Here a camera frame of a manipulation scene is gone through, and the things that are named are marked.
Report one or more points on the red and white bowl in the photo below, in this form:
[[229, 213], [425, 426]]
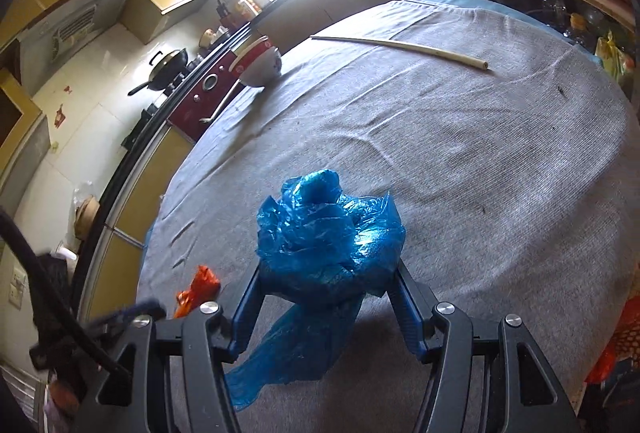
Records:
[[259, 64]]

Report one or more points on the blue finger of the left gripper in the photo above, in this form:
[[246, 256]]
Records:
[[117, 321]]

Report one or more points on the person's left hand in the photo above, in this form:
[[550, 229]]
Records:
[[63, 397]]

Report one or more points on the orange plastic bag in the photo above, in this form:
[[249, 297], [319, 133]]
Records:
[[205, 286]]

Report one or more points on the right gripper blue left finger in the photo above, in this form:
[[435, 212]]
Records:
[[244, 300]]

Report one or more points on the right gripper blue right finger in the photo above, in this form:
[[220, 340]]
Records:
[[413, 303]]

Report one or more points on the dark red built-in oven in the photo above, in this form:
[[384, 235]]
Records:
[[204, 98]]

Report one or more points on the black wok with lid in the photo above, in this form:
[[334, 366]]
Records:
[[166, 67]]

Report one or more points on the yellow lower kitchen cabinets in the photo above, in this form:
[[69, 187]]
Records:
[[107, 273]]

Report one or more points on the white electric stew pot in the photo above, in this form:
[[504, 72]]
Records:
[[69, 256]]

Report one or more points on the red plastic trash basket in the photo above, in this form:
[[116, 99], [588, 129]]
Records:
[[623, 346]]

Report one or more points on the grey tablecloth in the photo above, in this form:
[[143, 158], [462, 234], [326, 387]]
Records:
[[518, 186]]

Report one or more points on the blue plastic bag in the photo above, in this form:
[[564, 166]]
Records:
[[324, 251]]

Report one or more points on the long thin wooden stick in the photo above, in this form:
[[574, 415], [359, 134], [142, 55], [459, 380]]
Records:
[[411, 47]]

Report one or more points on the grey range hood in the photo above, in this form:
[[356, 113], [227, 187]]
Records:
[[56, 38]]

